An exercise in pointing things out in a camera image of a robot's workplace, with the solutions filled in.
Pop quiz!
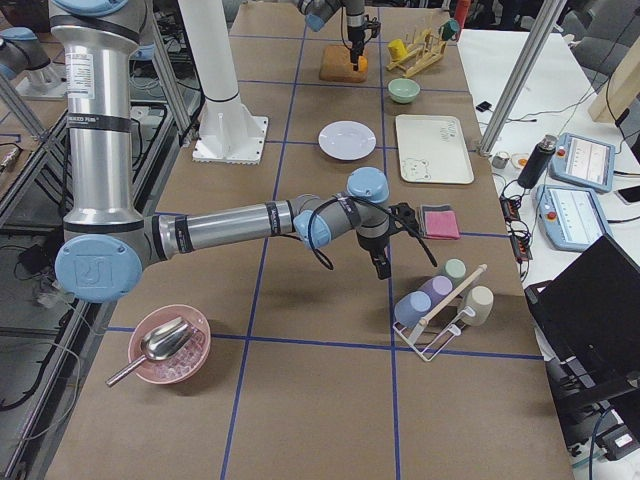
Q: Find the black laptop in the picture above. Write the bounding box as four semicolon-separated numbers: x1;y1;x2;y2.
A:
526;234;639;384

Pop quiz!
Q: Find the metal scoop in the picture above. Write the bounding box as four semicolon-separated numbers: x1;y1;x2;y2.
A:
105;317;194;387

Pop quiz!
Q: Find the near teach pendant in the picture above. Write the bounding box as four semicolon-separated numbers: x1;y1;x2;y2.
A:
534;185;612;252

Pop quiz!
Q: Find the teach pendant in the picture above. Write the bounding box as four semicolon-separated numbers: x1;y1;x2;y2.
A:
550;133;616;193
534;185;612;252

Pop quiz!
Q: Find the far teach pendant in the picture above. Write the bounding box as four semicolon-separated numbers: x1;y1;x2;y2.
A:
550;133;616;193

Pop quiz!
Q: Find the purple cup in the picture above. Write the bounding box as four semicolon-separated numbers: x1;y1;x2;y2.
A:
419;275;453;307

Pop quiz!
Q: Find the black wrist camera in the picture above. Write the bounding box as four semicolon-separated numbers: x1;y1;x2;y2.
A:
390;202;420;237

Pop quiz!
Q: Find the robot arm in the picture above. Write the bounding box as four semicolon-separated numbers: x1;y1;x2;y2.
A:
293;0;367;70
49;1;392;303

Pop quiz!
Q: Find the green cup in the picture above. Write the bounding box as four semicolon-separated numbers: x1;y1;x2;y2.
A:
439;258;467;288

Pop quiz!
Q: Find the cream bear serving tray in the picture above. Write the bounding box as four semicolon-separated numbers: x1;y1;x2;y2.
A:
395;114;474;185

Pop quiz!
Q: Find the black power strip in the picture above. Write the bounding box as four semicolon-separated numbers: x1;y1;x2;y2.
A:
500;196;533;263

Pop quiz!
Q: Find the brown wooden cutting board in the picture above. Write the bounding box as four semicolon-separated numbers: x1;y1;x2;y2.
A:
319;45;368;83

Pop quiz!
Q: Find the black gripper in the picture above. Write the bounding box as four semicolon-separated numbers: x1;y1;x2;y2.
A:
347;27;365;63
356;226;391;280

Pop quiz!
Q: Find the black water bottle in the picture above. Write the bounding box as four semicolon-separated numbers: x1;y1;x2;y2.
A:
517;134;557;190

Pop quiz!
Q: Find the pink cleaning cloth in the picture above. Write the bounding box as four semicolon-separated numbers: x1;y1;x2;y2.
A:
424;210;460;240

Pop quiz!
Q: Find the pink bowl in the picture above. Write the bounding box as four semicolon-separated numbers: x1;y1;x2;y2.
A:
128;304;211;385

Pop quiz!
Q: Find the light green bowl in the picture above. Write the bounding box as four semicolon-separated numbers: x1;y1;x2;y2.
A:
387;78;421;104

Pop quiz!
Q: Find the wooden drying rack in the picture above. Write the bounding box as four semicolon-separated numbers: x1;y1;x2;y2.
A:
386;23;448;78

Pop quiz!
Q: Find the beige cup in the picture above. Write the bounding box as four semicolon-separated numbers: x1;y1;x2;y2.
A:
458;285;494;326

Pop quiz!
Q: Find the blue cup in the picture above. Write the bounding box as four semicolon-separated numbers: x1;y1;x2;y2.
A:
394;291;432;328

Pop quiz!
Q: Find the dark green mug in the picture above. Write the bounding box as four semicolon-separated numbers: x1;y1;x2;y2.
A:
438;18;460;41

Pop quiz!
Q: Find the white round plate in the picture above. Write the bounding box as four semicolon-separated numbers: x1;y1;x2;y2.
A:
318;120;377;161

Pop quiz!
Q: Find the grey cleaning cloth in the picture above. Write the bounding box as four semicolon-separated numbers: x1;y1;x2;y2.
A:
420;205;453;237

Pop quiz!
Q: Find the orange fruit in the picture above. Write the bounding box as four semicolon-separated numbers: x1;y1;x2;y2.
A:
352;55;368;75

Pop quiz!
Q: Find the yellow plastic cup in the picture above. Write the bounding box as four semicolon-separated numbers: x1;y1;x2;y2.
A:
387;38;408;62

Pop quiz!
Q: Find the white wire cup rack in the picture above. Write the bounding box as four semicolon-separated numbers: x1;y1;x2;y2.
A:
392;297;479;362

